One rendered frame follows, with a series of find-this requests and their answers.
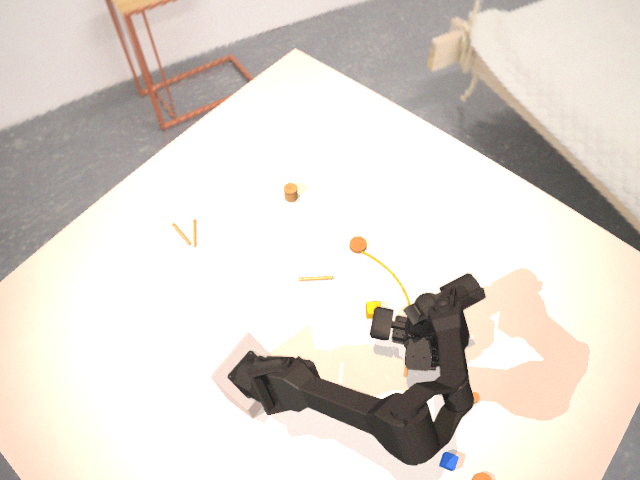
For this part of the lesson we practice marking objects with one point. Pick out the small orange cylinder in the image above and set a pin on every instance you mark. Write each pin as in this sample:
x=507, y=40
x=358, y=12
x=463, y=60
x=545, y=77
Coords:
x=290, y=191

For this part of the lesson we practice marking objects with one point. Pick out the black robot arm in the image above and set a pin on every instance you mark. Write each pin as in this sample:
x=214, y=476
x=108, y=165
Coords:
x=402, y=422

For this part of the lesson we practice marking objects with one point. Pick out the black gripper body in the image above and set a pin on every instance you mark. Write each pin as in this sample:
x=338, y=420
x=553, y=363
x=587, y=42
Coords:
x=382, y=324

